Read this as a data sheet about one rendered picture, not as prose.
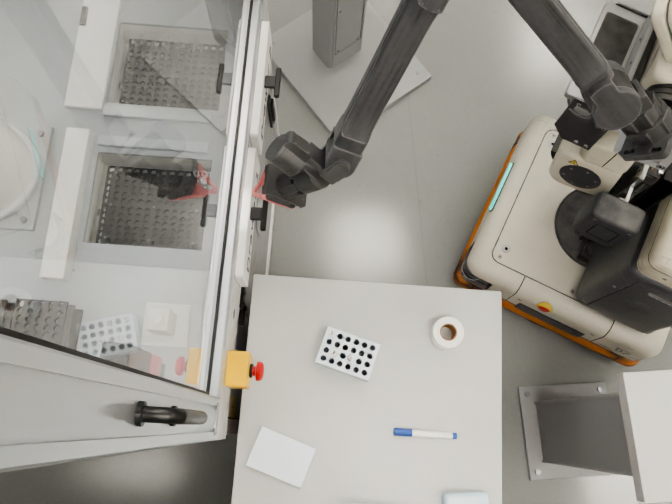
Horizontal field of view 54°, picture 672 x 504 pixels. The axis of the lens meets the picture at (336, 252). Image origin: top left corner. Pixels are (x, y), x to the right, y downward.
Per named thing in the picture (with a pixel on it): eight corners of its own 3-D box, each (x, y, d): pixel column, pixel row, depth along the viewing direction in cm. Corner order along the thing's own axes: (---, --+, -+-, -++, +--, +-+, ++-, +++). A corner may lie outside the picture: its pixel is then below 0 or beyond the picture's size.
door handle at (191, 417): (211, 408, 86) (184, 403, 68) (209, 428, 85) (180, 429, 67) (174, 405, 86) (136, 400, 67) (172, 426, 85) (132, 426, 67)
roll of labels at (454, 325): (461, 320, 150) (464, 318, 146) (459, 351, 148) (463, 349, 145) (430, 317, 150) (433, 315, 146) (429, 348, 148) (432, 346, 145)
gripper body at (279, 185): (263, 164, 131) (285, 155, 126) (303, 180, 137) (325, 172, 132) (259, 194, 129) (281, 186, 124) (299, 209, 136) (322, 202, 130)
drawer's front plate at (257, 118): (272, 46, 160) (269, 20, 150) (261, 156, 153) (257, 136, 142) (265, 46, 160) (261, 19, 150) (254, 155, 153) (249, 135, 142)
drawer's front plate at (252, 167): (260, 166, 152) (256, 146, 142) (247, 287, 145) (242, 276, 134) (252, 165, 152) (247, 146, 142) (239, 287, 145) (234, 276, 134)
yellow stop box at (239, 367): (256, 355, 139) (252, 351, 132) (252, 389, 137) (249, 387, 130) (232, 353, 139) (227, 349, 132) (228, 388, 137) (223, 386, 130)
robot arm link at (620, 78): (658, 112, 111) (648, 95, 115) (630, 73, 106) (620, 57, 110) (608, 142, 116) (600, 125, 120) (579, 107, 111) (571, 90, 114)
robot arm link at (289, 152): (354, 171, 119) (353, 143, 125) (309, 133, 113) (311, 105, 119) (308, 205, 125) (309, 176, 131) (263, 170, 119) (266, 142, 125)
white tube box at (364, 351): (379, 346, 148) (380, 344, 144) (367, 382, 146) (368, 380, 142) (327, 328, 149) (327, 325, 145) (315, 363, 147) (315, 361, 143)
